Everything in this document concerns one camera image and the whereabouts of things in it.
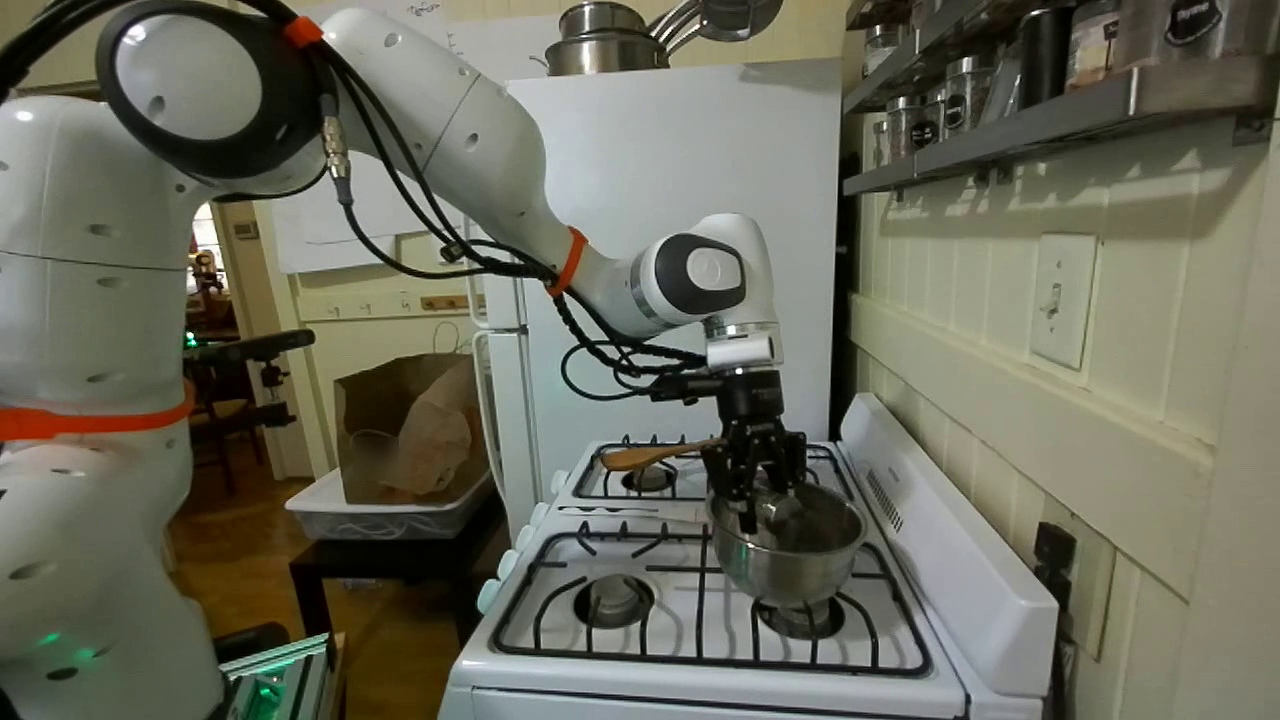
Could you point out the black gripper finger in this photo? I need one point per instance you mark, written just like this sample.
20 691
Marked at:
784 483
724 498

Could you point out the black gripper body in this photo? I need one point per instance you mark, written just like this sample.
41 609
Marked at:
750 414

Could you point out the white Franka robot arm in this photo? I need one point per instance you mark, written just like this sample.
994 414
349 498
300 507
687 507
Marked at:
94 333

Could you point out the steel metal bowl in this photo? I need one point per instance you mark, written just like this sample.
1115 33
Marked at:
801 561

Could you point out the black tall spice bottle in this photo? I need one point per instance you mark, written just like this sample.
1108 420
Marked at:
1045 54

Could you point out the black stove grate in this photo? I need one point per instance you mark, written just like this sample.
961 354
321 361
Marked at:
666 626
666 483

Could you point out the wooden spoon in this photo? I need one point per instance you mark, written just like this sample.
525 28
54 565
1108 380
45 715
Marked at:
655 455

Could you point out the white gas stove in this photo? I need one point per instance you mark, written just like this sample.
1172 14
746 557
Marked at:
932 584

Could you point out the white refrigerator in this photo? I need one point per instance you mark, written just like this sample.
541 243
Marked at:
666 175

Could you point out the brown paper bag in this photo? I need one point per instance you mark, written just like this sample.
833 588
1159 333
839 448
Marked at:
414 433

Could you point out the black low table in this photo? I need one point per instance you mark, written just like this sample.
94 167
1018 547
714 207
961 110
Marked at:
386 561

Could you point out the white plastic tray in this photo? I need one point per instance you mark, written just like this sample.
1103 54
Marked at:
335 513

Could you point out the steel pots stack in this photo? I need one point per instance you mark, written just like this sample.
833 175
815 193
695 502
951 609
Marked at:
602 47

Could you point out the green lit controller box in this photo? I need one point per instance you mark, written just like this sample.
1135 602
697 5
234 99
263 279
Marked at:
283 682

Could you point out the white paper sheet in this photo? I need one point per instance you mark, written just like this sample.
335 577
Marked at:
300 227

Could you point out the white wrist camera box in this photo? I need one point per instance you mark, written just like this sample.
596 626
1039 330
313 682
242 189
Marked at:
736 350

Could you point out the black wall outlet plug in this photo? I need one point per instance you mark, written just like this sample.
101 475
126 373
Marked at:
1053 561

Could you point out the white light switch plate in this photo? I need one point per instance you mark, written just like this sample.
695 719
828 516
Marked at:
1060 303

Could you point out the steel wall spice rack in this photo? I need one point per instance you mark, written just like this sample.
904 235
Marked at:
1053 122

